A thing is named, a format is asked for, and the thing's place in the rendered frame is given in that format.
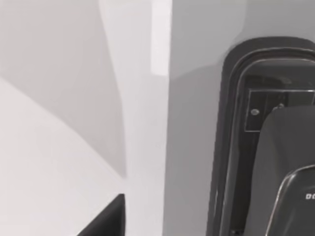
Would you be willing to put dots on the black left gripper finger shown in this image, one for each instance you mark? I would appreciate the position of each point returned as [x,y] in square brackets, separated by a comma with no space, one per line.
[108,221]

